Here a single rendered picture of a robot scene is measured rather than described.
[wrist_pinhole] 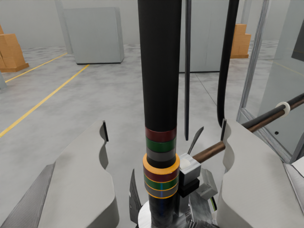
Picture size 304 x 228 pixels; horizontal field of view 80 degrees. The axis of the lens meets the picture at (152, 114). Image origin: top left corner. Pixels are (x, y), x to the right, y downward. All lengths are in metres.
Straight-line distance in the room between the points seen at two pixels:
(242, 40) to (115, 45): 4.93
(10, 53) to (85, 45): 2.56
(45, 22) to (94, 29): 6.80
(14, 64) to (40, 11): 6.25
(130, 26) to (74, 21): 5.31
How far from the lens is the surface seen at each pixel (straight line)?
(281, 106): 0.43
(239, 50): 8.56
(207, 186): 0.79
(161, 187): 0.22
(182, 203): 0.29
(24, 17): 14.64
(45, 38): 14.23
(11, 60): 8.49
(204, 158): 0.27
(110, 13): 7.44
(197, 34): 5.89
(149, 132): 0.18
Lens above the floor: 1.74
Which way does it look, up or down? 29 degrees down
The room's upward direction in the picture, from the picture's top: 2 degrees counter-clockwise
